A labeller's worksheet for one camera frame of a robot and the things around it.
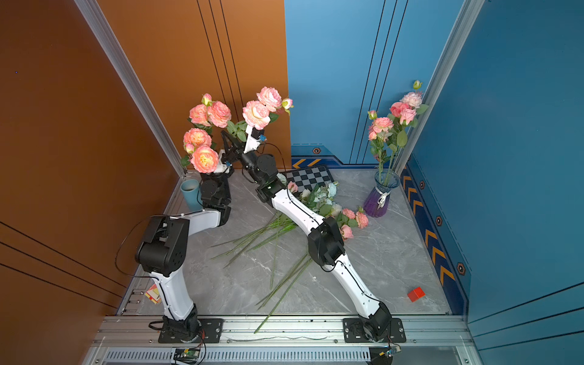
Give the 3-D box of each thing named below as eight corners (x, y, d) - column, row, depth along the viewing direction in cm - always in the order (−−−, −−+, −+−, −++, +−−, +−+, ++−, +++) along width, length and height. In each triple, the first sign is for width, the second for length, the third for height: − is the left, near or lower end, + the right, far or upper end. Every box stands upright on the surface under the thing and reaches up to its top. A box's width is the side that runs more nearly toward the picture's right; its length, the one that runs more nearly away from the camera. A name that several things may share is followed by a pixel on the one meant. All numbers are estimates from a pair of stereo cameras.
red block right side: (410, 302, 81) (417, 298, 76) (405, 294, 83) (412, 288, 78) (418, 300, 81) (426, 295, 77) (413, 291, 83) (420, 286, 79)
